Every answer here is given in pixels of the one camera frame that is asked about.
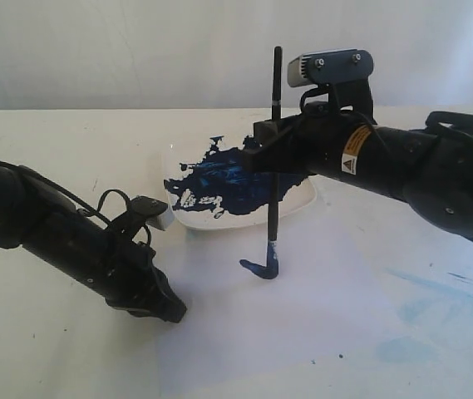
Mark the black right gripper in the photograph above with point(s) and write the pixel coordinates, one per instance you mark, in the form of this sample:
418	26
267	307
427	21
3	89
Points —
343	145

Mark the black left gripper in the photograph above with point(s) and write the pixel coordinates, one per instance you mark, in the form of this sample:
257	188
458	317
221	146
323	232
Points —
118	269

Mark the black paintbrush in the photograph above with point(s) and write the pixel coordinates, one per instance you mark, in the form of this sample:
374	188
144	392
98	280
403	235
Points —
271	267

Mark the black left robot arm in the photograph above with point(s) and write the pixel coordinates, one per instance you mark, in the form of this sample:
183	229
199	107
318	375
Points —
27	198

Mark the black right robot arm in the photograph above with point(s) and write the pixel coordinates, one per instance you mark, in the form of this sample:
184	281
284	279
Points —
431	169

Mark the white paper sheet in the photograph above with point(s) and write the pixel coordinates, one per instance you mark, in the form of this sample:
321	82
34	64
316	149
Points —
325	300

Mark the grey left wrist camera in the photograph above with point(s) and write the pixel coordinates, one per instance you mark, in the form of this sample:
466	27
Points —
152	212

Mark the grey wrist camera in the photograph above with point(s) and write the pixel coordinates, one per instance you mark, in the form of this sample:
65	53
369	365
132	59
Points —
331	67
152	212

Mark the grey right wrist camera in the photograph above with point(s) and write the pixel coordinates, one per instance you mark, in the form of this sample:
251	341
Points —
331	67

